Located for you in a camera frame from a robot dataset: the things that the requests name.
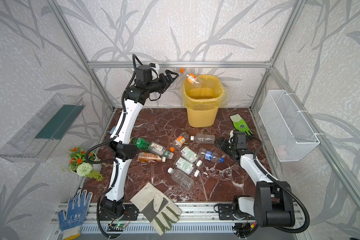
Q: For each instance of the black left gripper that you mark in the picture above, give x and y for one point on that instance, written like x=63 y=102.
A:
x=163 y=80

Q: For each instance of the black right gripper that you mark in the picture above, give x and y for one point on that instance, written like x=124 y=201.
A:
x=228 y=145

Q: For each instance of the clear bottle white cap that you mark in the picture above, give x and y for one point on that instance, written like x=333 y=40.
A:
x=203 y=139

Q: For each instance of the blue label bottle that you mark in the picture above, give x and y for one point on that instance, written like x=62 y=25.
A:
x=210 y=156

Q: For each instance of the orange label bottle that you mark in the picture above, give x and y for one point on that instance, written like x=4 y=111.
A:
x=189 y=77
x=178 y=143

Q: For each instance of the clear bottle bird label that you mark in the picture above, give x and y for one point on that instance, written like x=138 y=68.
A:
x=160 y=150

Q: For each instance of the green plastic bottle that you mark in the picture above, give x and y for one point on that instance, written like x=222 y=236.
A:
x=142 y=144

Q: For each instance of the brown coffee bottle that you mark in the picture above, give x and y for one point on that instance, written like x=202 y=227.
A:
x=150 y=158

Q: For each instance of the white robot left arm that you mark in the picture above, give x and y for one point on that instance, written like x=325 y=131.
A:
x=134 y=97

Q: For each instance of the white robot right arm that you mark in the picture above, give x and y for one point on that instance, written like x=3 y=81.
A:
x=273 y=205

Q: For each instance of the yellow ribbed plastic bin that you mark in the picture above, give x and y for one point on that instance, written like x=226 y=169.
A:
x=201 y=116

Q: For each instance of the yellow bin liner bag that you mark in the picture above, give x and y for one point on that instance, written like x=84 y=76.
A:
x=212 y=92

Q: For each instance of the green black rubber glove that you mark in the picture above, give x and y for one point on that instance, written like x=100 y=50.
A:
x=240 y=124

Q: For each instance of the clear ribbed bottle front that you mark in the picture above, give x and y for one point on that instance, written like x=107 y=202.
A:
x=181 y=178

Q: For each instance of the beige leather work glove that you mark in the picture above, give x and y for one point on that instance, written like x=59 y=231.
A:
x=157 y=208

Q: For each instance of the artificial flower plant pot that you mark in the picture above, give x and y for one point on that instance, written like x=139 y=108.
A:
x=79 y=165

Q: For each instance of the blue dotted knit glove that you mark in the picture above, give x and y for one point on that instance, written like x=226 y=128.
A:
x=71 y=220

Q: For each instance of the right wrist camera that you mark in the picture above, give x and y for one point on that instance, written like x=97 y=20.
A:
x=232 y=133

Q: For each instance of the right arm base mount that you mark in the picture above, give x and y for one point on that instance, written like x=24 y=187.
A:
x=232 y=213

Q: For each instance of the white wire mesh basket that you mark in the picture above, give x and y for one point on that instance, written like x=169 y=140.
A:
x=289 y=131

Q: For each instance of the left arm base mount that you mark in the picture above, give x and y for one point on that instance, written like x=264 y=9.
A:
x=127 y=212

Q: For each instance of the clear acrylic wall shelf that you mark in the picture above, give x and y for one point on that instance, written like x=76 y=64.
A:
x=38 y=138

